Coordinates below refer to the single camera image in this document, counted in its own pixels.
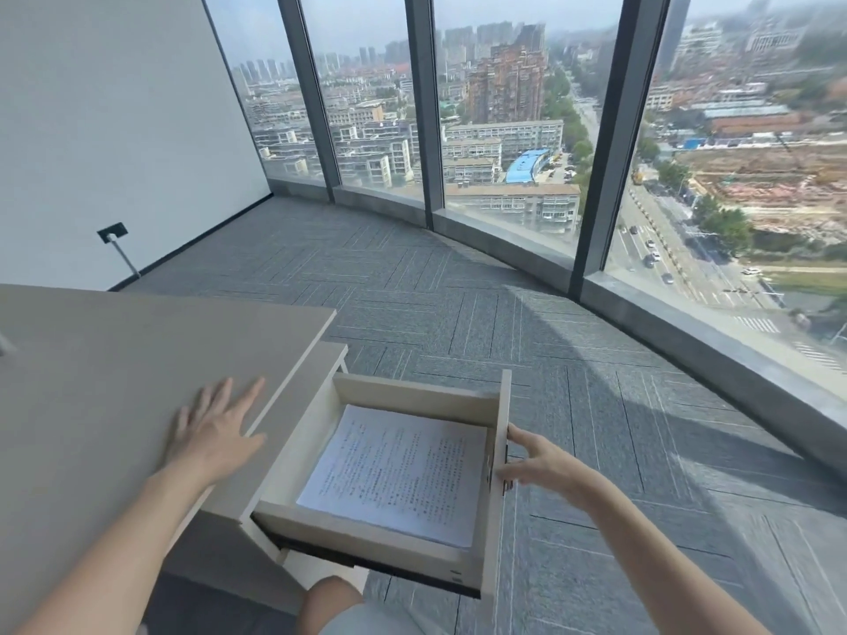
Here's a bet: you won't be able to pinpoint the beige wooden drawer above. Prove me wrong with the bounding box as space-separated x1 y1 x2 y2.
251 369 514 635

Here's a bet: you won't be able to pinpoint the person's right hand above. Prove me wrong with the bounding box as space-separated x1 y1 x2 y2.
494 423 600 510

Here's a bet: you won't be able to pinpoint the beige drawer cabinet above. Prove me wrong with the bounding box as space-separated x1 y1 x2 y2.
161 341 371 617

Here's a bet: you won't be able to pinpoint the person's leg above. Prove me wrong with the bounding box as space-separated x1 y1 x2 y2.
295 575 465 635

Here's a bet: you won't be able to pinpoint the beige wooden desk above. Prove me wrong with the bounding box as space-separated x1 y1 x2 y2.
0 284 339 635

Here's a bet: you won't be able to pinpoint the dark grey window mullion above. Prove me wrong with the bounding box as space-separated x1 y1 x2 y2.
572 0 690 302
276 0 341 190
404 0 446 216

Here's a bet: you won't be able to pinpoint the white printed paper sheets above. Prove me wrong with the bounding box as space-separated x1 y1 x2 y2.
296 403 491 550

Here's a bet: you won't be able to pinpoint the person's right forearm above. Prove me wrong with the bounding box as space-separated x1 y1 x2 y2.
582 476 774 635

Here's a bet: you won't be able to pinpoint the grey curved window sill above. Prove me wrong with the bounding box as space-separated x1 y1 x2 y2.
267 177 847 471

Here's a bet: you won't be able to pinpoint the person's left forearm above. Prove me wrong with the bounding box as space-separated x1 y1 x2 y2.
13 464 214 635

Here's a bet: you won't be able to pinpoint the person's left hand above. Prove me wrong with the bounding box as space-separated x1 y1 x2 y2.
163 377 267 487

